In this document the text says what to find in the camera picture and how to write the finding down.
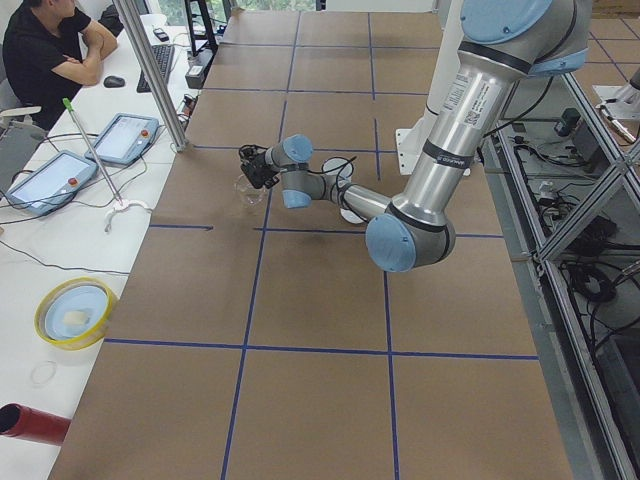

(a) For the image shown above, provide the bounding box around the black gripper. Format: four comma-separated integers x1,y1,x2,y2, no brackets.
238,144,279,189

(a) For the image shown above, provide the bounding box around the white cup lid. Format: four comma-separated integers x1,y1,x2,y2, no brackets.
340,209,366,225

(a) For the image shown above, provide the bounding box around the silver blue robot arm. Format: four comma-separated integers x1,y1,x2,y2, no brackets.
239,1,593,272

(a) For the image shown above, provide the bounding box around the white enamel cup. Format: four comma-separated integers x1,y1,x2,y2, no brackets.
321,157,354,189

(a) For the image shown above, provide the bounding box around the grey power adapter box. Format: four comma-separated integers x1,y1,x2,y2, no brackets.
185,49,214,90

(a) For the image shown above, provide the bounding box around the far teach pendant tablet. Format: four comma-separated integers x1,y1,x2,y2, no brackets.
92,113,160,166

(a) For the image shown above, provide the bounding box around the teach pendant tablet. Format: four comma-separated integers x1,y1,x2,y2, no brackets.
92,113,160,166
6,150,98,216

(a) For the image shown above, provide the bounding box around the black keyboard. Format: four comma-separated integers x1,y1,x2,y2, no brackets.
136,44,174,93

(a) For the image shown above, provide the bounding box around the black computer mouse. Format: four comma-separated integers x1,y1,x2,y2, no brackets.
103,75,126,88

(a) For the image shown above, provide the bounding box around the near teach pendant tablet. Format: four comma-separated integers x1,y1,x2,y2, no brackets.
6,150,98,216

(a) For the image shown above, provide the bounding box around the person in black shirt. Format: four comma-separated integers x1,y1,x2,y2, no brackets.
2,1,118,130

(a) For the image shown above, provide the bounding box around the yellow tape roll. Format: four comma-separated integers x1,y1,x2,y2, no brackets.
34,277,118,351

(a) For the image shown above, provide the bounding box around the red cylinder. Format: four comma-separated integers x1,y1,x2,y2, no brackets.
1,403,71,446

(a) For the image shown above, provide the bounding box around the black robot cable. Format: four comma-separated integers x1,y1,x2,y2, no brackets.
299,155,359,209

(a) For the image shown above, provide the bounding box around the grabber stick with green handle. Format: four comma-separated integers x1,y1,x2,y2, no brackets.
62,97,152,233

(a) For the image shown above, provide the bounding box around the aluminium frame post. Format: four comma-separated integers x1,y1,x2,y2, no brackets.
113,0,188,152

